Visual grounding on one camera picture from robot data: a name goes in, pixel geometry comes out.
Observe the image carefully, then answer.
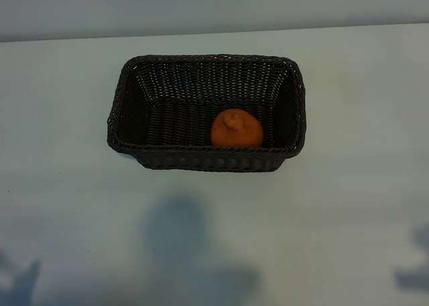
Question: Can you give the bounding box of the orange fruit with knob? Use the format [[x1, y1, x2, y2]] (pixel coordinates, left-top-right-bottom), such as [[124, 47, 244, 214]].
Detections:
[[210, 107, 264, 148]]

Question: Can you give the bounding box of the dark brown wicker basket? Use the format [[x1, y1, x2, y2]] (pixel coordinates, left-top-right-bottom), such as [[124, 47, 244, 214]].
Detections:
[[106, 53, 308, 172]]

